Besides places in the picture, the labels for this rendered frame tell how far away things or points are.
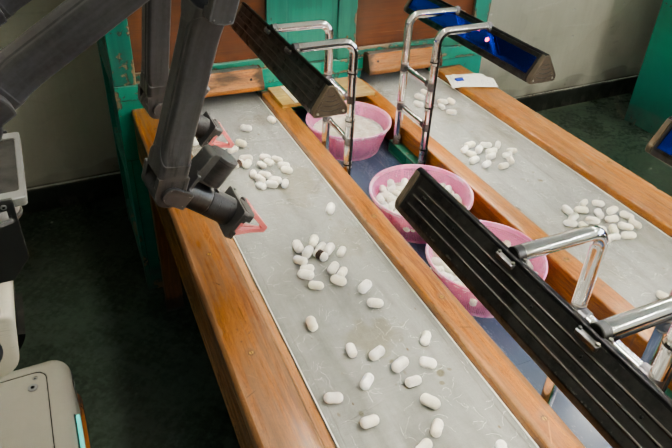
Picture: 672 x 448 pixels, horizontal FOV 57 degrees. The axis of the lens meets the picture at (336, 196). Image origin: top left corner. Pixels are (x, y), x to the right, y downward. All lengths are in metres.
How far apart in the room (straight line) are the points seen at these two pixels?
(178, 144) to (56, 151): 1.89
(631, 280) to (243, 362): 0.86
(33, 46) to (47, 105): 1.93
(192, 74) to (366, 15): 1.27
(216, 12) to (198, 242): 0.63
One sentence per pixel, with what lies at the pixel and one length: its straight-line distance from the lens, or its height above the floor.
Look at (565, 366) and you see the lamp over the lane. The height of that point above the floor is 1.07.
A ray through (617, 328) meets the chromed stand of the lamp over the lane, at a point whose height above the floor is 1.12.
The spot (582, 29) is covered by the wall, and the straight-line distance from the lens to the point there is 4.08.
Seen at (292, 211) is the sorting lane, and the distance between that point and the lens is 1.52.
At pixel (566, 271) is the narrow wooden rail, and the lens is 1.43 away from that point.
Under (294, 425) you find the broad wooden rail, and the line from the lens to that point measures 1.04.
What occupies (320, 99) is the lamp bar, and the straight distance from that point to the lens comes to 1.27.
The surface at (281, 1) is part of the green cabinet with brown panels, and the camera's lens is 2.03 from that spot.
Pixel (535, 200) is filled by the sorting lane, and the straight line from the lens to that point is 1.68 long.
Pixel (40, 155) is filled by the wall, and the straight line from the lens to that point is 2.92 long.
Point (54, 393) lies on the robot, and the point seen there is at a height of 0.28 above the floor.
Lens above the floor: 1.60
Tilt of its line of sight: 33 degrees down
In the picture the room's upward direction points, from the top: 3 degrees clockwise
